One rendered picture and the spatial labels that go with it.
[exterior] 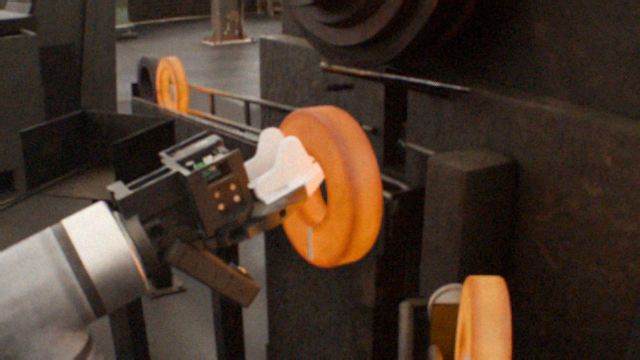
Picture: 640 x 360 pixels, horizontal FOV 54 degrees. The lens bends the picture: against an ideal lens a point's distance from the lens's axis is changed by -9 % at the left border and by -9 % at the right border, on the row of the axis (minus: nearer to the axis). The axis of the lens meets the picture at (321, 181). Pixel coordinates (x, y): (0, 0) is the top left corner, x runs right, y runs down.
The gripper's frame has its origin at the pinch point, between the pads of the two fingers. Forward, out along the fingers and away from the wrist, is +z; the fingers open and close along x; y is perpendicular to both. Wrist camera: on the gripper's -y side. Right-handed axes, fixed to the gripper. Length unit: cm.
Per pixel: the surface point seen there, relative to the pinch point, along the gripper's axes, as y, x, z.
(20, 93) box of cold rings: -39, 265, -11
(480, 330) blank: -7.4, -22.0, -0.9
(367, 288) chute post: -34.0, 20.7, 12.4
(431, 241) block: -21.1, 7.0, 16.1
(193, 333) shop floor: -89, 106, -2
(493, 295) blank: -6.8, -20.2, 2.4
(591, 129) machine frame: -7.0, -8.6, 31.1
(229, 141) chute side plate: -24, 70, 16
